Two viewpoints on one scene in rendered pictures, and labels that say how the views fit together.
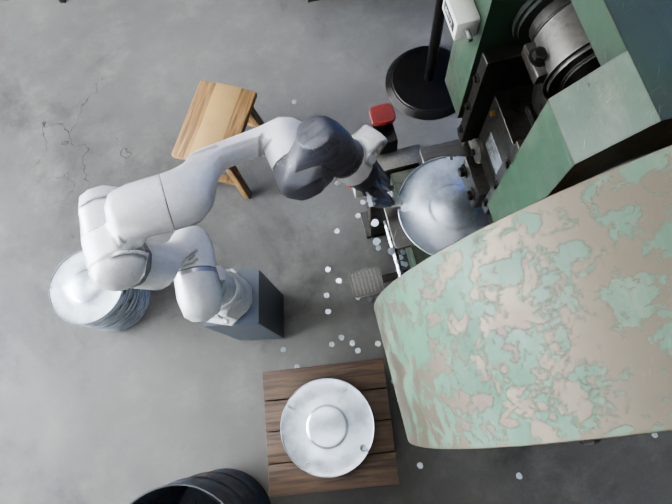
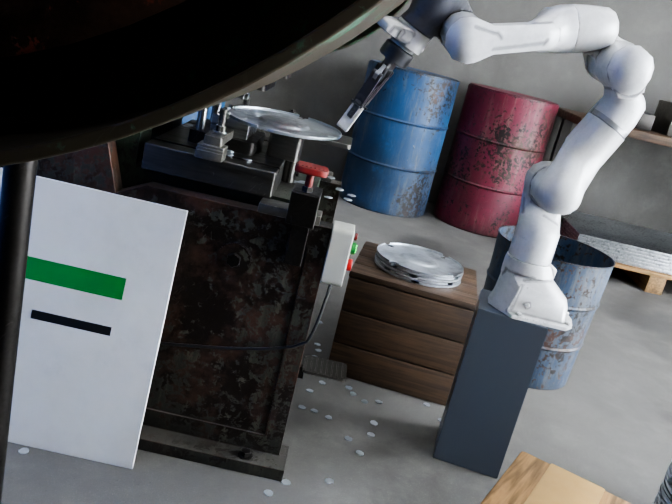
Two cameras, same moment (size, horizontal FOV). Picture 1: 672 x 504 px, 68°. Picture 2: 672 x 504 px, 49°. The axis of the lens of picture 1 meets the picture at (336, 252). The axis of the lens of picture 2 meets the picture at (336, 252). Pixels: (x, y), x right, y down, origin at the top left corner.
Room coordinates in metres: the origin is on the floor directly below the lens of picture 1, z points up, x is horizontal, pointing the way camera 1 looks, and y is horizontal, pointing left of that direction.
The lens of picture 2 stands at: (2.23, -0.24, 1.05)
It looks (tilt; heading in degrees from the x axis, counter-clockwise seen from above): 17 degrees down; 177
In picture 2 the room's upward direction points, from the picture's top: 13 degrees clockwise
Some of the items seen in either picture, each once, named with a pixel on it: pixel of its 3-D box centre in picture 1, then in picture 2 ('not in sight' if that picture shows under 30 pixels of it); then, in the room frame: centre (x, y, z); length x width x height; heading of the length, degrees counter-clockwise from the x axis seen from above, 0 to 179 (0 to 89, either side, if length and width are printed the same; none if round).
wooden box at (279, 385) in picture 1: (332, 422); (404, 318); (-0.05, 0.18, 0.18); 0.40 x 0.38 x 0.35; 81
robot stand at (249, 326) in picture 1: (248, 308); (489, 382); (0.41, 0.37, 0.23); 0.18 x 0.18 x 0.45; 77
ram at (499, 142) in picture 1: (511, 154); not in sight; (0.39, -0.41, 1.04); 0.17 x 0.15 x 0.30; 88
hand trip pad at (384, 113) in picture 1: (382, 120); (308, 183); (0.73, -0.23, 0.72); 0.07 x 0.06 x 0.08; 88
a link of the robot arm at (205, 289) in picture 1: (206, 292); (540, 209); (0.38, 0.37, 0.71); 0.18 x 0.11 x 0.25; 178
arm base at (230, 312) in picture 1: (212, 293); (536, 287); (0.42, 0.41, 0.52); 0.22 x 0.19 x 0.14; 77
